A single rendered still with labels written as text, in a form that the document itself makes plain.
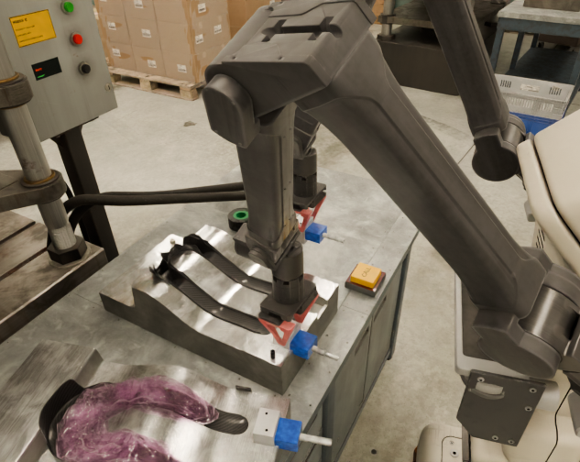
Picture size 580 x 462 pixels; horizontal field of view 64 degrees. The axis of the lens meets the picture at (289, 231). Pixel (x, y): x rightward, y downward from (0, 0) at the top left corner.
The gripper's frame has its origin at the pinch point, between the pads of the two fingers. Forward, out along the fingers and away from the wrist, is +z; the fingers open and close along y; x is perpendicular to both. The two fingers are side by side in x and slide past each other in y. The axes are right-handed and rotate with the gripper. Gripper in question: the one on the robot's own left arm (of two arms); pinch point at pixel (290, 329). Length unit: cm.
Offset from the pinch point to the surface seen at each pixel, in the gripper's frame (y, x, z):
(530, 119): -323, 15, 64
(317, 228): -29.7, -9.6, -3.2
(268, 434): 18.1, 6.0, 5.3
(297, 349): 1.2, 2.1, 3.2
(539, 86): -362, 13, 50
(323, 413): -13.2, 0.5, 42.4
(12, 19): -16, -84, -49
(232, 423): 17.9, -2.0, 8.3
